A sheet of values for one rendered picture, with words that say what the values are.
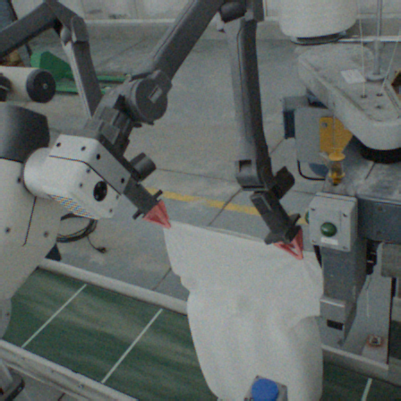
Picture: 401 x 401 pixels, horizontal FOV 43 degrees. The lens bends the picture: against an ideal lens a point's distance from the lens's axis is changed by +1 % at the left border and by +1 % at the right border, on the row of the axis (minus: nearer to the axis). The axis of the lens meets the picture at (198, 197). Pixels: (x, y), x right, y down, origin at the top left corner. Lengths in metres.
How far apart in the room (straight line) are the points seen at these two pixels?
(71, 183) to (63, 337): 1.43
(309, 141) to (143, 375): 1.04
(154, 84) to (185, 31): 0.16
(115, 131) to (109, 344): 1.32
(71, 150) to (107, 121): 0.09
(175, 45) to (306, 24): 0.28
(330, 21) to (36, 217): 0.70
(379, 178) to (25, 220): 0.65
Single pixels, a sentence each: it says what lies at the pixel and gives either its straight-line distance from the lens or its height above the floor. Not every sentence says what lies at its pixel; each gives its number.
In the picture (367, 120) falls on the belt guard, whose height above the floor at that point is 1.42.
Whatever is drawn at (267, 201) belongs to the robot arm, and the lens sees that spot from 1.20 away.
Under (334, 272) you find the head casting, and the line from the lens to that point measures 1.07.
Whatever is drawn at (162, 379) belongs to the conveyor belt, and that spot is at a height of 0.38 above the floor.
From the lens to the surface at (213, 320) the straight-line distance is 1.52.
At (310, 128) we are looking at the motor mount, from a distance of 1.37.
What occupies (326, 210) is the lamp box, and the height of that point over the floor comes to 1.32.
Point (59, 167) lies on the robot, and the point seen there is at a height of 1.49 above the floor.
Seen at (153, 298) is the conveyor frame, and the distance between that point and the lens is 2.18.
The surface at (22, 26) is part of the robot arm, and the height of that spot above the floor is 1.59.
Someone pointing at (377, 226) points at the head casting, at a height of 1.27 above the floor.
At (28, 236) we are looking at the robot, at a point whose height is 1.35.
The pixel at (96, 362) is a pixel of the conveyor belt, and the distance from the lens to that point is 2.05.
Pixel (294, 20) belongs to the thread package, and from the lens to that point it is 1.15.
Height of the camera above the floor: 1.85
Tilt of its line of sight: 32 degrees down
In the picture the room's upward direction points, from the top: 10 degrees counter-clockwise
